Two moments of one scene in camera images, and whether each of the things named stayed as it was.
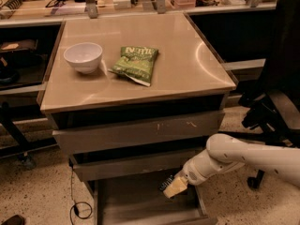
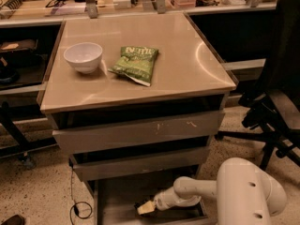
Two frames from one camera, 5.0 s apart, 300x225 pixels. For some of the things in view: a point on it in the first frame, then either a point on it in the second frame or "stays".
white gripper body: [194, 172] to [161, 201]
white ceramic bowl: [83, 57] stays
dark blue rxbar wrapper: [164, 185] to [139, 203]
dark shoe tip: [16, 219] stays
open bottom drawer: [140, 202] stays
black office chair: [273, 112] stays
